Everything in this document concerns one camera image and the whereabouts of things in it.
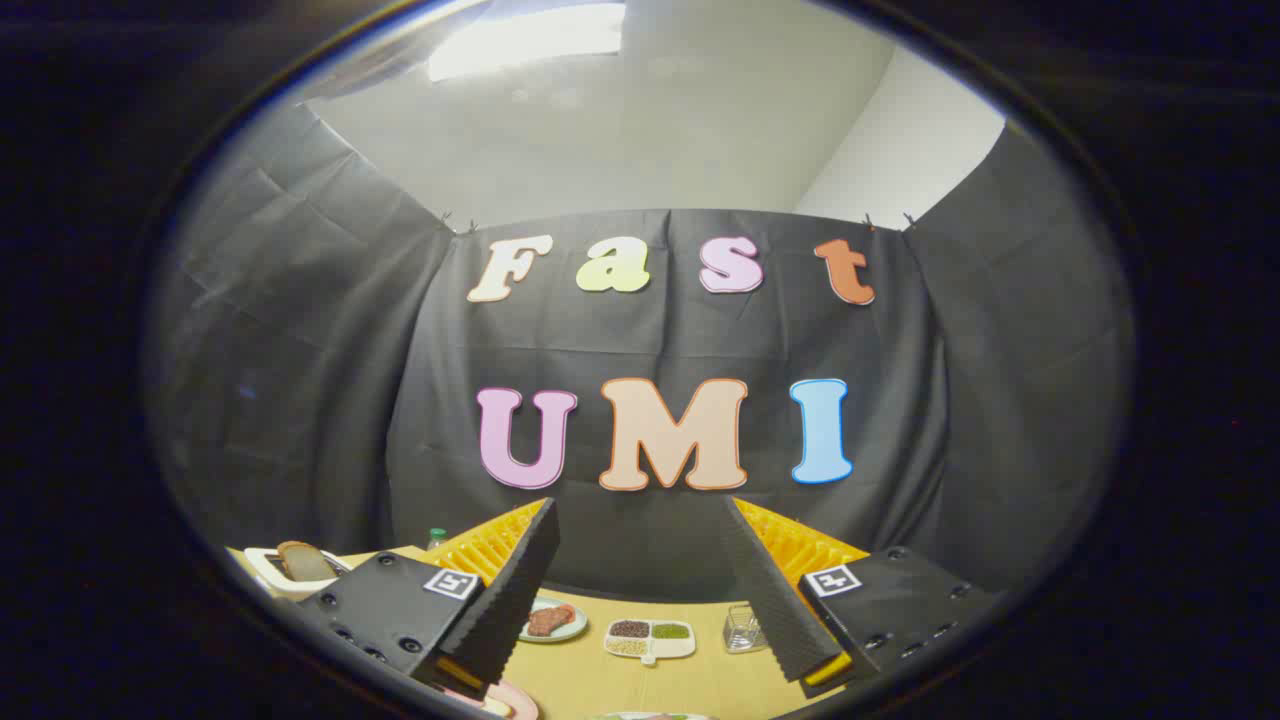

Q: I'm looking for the pink plate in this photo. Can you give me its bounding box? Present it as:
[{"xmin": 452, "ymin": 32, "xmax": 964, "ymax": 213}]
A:
[{"xmin": 445, "ymin": 680, "xmax": 541, "ymax": 720}]

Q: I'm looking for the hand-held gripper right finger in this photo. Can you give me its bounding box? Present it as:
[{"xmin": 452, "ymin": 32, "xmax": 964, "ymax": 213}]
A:
[{"xmin": 720, "ymin": 495, "xmax": 1001, "ymax": 699}]

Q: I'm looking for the light blue plate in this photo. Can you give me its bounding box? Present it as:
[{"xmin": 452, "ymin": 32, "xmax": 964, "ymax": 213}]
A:
[{"xmin": 518, "ymin": 597, "xmax": 589, "ymax": 644}]

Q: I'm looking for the brown crust bread slice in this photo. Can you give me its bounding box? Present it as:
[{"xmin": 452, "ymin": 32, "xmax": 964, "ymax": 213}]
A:
[{"xmin": 277, "ymin": 541, "xmax": 339, "ymax": 583}]

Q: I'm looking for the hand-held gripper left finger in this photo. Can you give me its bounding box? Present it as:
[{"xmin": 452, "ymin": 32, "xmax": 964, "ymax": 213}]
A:
[{"xmin": 296, "ymin": 497, "xmax": 562, "ymax": 701}]

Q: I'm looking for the white toaster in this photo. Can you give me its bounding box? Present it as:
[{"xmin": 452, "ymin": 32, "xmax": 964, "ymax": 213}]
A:
[{"xmin": 243, "ymin": 545, "xmax": 351, "ymax": 601}]

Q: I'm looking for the white divided seasoning dish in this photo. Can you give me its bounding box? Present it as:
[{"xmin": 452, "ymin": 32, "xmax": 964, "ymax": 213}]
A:
[{"xmin": 603, "ymin": 618, "xmax": 697, "ymax": 667}]

